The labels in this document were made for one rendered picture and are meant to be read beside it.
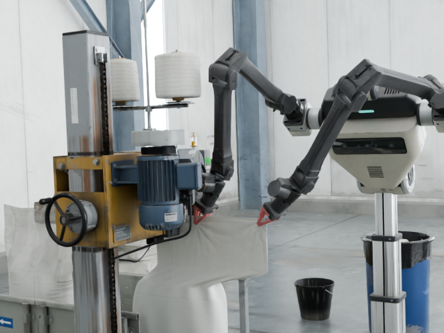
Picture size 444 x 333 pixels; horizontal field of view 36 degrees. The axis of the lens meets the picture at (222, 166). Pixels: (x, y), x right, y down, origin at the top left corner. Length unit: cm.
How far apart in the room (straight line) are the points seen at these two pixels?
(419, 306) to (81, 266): 278
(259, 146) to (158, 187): 883
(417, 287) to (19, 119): 460
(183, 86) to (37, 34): 554
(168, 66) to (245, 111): 897
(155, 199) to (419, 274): 268
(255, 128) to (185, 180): 900
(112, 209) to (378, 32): 875
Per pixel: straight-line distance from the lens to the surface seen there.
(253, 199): 1133
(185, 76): 236
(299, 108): 275
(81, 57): 235
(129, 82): 254
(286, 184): 235
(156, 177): 225
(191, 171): 224
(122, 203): 237
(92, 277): 239
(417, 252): 456
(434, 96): 244
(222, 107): 242
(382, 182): 283
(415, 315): 467
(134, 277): 326
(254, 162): 1126
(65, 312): 285
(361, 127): 269
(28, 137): 759
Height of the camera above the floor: 142
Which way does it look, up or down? 3 degrees down
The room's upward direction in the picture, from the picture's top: 2 degrees counter-clockwise
